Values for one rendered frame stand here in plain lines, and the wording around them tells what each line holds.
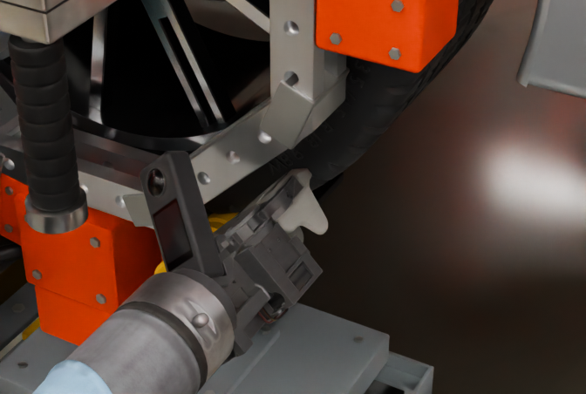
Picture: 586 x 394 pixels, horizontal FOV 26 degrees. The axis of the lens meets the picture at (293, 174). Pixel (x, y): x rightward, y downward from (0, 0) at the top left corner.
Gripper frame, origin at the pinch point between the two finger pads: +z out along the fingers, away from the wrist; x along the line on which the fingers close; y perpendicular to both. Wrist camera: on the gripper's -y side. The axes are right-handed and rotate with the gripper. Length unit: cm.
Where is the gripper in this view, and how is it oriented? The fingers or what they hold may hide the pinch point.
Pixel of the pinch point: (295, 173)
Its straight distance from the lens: 116.5
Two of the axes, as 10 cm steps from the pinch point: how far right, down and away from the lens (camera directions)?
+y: 6.2, 7.8, 1.1
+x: 6.2, -4.0, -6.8
